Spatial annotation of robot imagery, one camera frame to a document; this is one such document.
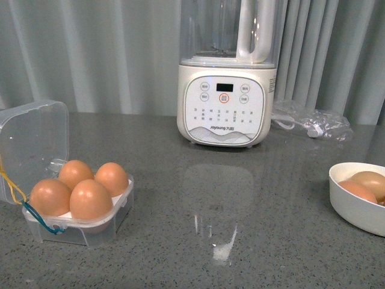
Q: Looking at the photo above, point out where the white round bowl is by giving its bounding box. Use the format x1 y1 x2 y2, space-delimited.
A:
328 162 384 237

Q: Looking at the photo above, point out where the brown egg bowl right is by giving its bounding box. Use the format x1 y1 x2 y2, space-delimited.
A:
350 171 385 203

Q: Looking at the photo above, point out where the clear plastic bag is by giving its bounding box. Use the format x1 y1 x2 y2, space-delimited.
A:
271 100 353 142

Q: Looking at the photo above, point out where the brown egg bowl left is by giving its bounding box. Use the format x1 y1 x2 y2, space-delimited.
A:
338 180 377 204

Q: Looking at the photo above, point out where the brown egg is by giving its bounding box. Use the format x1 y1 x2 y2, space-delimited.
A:
70 179 113 220

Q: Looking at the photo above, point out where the blue rubber band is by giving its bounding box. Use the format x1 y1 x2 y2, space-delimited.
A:
22 201 66 235

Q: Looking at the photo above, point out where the brown egg bowl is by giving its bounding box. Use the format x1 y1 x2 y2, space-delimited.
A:
338 180 377 204
350 171 385 203

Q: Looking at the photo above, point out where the white power cable plug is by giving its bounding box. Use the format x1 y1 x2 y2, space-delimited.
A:
271 114 324 138

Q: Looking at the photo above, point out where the clear plastic egg box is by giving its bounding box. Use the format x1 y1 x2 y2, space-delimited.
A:
1 100 134 248

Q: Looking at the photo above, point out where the brown egg box front-left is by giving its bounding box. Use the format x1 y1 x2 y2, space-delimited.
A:
29 179 71 217

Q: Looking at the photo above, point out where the white Joyoung blender appliance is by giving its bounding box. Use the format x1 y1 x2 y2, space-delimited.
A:
177 1 287 148

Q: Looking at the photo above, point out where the brown egg box back-left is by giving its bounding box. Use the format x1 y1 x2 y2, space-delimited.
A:
58 160 94 190

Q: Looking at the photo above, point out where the grey pleated curtain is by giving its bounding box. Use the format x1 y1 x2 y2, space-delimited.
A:
1 1 384 125

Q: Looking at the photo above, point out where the brown egg box back-right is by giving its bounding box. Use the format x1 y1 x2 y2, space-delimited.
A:
94 162 129 197

